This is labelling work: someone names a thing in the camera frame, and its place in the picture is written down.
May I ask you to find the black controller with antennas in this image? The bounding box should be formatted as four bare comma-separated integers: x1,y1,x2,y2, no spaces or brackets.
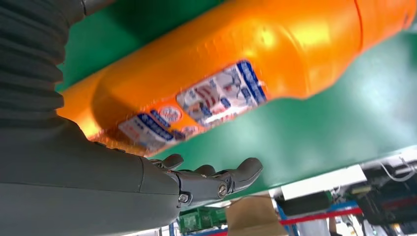
350,166,417,229

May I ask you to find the open cardboard box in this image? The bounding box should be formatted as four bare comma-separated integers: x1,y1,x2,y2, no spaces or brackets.
225,195,289,236

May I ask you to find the white flat pad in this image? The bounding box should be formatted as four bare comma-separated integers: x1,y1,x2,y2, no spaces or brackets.
280,164,368,201

